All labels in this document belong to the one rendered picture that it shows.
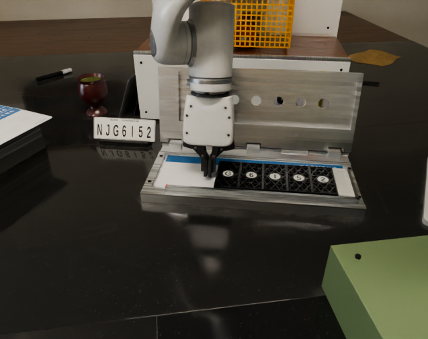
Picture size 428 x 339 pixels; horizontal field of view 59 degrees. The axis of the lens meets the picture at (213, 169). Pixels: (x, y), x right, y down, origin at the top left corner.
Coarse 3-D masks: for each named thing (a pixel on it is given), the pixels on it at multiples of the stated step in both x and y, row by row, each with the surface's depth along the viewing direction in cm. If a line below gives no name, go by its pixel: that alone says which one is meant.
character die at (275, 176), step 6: (264, 168) 82; (270, 168) 83; (276, 168) 82; (282, 168) 83; (264, 174) 81; (270, 174) 80; (276, 174) 80; (282, 174) 81; (264, 180) 78; (270, 180) 78; (276, 180) 78; (282, 180) 80; (264, 186) 77; (270, 186) 78; (276, 186) 77; (282, 186) 77
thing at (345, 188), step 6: (336, 168) 82; (336, 174) 80; (342, 174) 81; (348, 174) 80; (336, 180) 78; (342, 180) 79; (348, 180) 78; (342, 186) 77; (348, 186) 77; (342, 192) 75; (348, 192) 75
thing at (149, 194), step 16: (176, 144) 90; (160, 160) 87; (272, 160) 87; (288, 160) 87; (304, 160) 87; (320, 160) 87; (336, 160) 87; (352, 176) 82; (144, 192) 76; (160, 192) 76; (176, 192) 76; (192, 192) 76; (240, 208) 76; (256, 208) 75; (272, 208) 75; (288, 208) 74; (304, 208) 74; (320, 208) 73; (336, 208) 73; (352, 208) 72
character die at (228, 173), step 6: (222, 162) 85; (228, 162) 84; (234, 162) 84; (240, 162) 84; (222, 168) 83; (228, 168) 83; (234, 168) 82; (240, 168) 82; (216, 174) 80; (222, 174) 80; (228, 174) 80; (234, 174) 80; (216, 180) 78; (222, 180) 80; (228, 180) 79; (234, 180) 79; (216, 186) 77; (222, 186) 76; (228, 186) 76; (234, 186) 77
